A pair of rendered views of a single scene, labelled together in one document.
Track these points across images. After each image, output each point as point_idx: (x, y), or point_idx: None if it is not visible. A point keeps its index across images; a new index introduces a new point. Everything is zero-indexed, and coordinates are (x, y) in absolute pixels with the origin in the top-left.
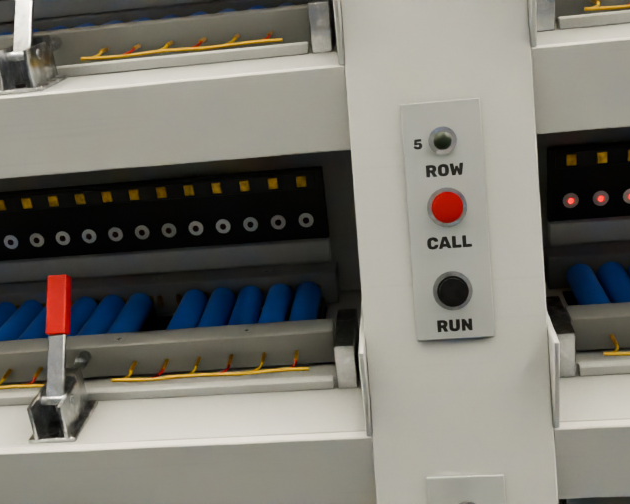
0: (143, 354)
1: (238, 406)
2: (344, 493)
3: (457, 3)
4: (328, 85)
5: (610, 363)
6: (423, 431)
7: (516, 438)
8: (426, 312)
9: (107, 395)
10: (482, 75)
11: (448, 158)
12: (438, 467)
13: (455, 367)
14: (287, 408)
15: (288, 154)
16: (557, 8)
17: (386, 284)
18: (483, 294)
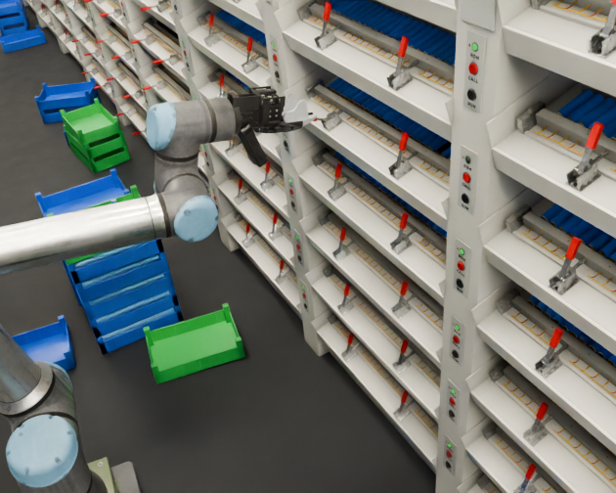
0: (428, 159)
1: (435, 191)
2: (445, 228)
3: (476, 125)
4: (449, 128)
5: (520, 236)
6: (457, 226)
7: (474, 242)
8: (460, 200)
9: (415, 168)
10: (479, 148)
11: (468, 165)
12: (459, 237)
13: (464, 216)
14: (443, 199)
15: (444, 138)
16: (538, 122)
17: (454, 187)
18: (471, 203)
